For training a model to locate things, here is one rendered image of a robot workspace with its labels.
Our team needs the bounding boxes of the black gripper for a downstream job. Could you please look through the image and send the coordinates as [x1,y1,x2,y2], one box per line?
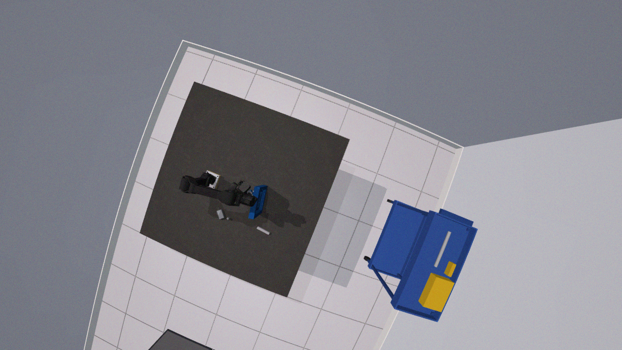
[228,182,258,206]

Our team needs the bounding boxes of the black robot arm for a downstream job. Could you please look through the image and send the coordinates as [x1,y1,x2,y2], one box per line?
[179,173,255,207]

